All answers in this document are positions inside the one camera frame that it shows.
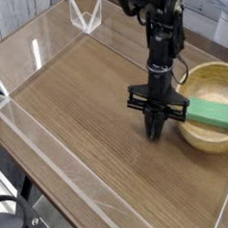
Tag green rectangular block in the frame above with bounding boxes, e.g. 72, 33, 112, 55
186, 97, 228, 130

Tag black table leg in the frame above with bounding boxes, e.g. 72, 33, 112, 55
20, 176, 33, 200

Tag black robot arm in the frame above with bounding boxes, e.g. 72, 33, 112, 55
118, 0, 190, 140

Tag clear acrylic corner bracket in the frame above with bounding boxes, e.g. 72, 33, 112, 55
68, 0, 102, 35

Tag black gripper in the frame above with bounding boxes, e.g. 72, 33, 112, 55
127, 68, 190, 140

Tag clear acrylic front wall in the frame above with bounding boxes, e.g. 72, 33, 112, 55
0, 80, 157, 228

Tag brown wooden bowl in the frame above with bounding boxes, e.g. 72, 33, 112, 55
175, 62, 228, 154

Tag grey metal base plate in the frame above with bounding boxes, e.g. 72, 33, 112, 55
17, 195, 74, 228

